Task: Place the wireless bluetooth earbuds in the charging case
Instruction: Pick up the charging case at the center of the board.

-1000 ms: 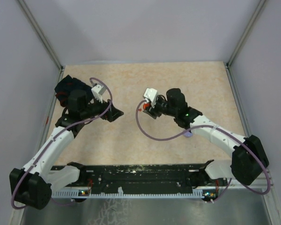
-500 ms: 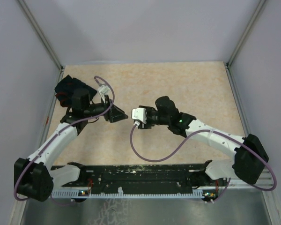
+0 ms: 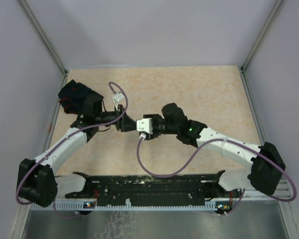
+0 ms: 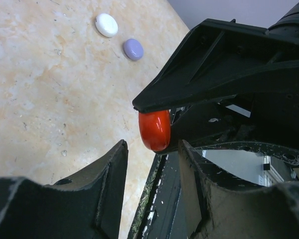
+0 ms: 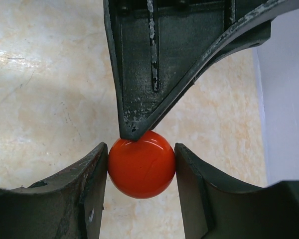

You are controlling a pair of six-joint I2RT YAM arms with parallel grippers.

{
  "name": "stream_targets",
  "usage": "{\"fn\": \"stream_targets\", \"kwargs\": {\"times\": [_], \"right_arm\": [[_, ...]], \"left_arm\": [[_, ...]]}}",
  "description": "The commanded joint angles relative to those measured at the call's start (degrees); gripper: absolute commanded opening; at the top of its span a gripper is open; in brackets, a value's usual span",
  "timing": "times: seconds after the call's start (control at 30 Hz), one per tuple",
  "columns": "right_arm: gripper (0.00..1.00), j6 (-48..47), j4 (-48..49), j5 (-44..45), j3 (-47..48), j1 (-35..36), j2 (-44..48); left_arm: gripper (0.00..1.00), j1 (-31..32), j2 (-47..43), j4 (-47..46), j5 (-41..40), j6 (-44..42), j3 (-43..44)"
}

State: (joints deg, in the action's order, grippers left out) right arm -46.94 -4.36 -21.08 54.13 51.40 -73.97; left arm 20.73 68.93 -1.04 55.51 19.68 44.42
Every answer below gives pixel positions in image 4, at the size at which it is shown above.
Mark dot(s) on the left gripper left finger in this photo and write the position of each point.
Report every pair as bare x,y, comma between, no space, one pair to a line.
85,205

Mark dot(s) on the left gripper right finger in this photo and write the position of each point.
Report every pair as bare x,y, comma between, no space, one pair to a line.
219,205

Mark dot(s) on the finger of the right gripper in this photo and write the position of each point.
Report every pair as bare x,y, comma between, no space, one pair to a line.
218,60
214,127

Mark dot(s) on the orange earbud case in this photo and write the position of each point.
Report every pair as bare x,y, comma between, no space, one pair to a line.
155,130

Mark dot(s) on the purple earbud case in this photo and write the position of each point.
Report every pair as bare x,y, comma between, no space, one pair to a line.
133,49

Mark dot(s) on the white earbud charging case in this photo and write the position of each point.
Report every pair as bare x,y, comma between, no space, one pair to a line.
106,25

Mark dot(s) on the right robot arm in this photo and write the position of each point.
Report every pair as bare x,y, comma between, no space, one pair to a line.
278,108

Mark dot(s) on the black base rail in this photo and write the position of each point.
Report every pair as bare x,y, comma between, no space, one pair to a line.
160,213

